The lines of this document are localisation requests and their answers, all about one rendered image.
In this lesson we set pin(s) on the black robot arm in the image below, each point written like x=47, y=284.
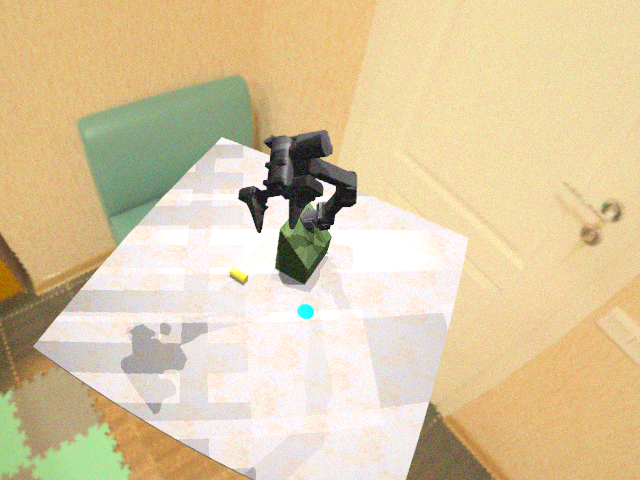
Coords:
x=306, y=150

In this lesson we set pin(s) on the cyan circle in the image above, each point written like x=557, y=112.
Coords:
x=305, y=311

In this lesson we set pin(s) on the yellow tall cylinder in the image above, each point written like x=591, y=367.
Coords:
x=238, y=274

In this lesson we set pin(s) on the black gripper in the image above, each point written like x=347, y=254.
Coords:
x=301, y=191

